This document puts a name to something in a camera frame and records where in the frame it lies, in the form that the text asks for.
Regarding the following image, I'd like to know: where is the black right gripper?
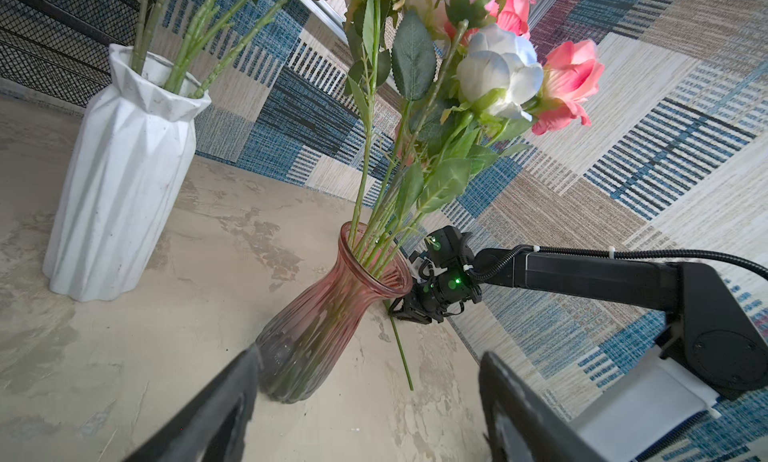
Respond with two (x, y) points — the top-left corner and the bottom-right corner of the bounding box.
(388, 226), (482, 325)

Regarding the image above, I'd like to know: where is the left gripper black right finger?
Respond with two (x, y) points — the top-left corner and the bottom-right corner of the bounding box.
(479, 351), (603, 461)

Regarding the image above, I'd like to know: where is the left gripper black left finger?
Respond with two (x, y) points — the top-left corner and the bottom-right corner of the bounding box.
(127, 344), (261, 461)

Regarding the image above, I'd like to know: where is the red ribbed glass vase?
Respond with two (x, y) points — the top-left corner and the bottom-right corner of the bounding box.
(256, 222), (413, 404)

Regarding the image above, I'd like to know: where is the white rose stem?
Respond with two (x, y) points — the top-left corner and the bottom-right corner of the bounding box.
(347, 14), (544, 275)

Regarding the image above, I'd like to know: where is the dark pink rose stem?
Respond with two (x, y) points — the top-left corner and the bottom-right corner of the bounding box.
(345, 0), (437, 247)

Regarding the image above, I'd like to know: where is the large pink rose stem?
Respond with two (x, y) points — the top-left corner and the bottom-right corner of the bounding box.
(371, 38), (606, 271)

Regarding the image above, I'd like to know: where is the white ribbed ceramic vase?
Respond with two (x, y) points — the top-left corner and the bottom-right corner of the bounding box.
(42, 44), (211, 302)

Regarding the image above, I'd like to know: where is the pink peony double stem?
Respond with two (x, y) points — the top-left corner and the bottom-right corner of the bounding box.
(129, 0), (290, 98)

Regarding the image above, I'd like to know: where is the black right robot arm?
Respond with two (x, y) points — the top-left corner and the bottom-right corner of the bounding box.
(390, 226), (767, 461)

